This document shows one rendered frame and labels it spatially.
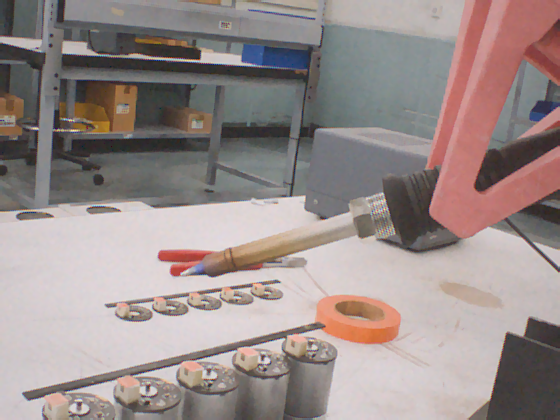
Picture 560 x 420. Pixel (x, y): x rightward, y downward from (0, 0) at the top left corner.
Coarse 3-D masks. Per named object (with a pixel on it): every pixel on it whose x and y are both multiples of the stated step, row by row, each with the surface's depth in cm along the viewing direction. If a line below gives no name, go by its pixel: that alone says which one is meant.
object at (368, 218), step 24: (336, 216) 24; (360, 216) 24; (384, 216) 24; (264, 240) 25; (288, 240) 24; (312, 240) 24; (336, 240) 24; (360, 240) 24; (216, 264) 25; (240, 264) 25
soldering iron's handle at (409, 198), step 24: (528, 144) 23; (552, 144) 23; (480, 168) 23; (504, 168) 23; (384, 192) 24; (408, 192) 23; (432, 192) 23; (552, 192) 23; (408, 216) 23; (408, 240) 24
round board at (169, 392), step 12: (144, 384) 27; (156, 384) 28; (168, 384) 28; (156, 396) 27; (168, 396) 27; (180, 396) 27; (132, 408) 26; (144, 408) 26; (156, 408) 26; (168, 408) 26
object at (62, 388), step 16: (272, 336) 33; (192, 352) 31; (208, 352) 31; (224, 352) 31; (128, 368) 29; (144, 368) 29; (160, 368) 29; (64, 384) 27; (80, 384) 27; (96, 384) 27
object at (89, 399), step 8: (80, 392) 26; (72, 400) 26; (88, 400) 26; (96, 400) 26; (104, 400) 26; (96, 408) 25; (104, 408) 25; (112, 408) 25; (48, 416) 24; (72, 416) 25; (80, 416) 25; (88, 416) 25; (96, 416) 25; (104, 416) 25; (112, 416) 25
